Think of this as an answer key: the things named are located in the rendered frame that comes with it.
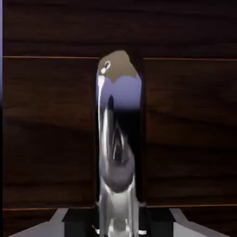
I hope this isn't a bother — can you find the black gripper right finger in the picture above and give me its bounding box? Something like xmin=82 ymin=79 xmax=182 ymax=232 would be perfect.
xmin=137 ymin=207 xmax=231 ymax=237

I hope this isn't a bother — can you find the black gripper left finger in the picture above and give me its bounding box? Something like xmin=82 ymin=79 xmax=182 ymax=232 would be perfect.
xmin=8 ymin=207 xmax=100 ymax=237

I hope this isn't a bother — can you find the curved shiny metal handle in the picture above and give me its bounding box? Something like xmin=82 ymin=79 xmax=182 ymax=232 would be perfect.
xmin=95 ymin=49 xmax=147 ymax=237

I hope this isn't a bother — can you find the dark wood cabinet door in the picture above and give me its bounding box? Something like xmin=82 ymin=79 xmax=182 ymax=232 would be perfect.
xmin=2 ymin=56 xmax=237 ymax=209

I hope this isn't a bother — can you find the dark wood cabinet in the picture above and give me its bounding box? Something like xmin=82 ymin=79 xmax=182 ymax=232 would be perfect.
xmin=2 ymin=0 xmax=237 ymax=237

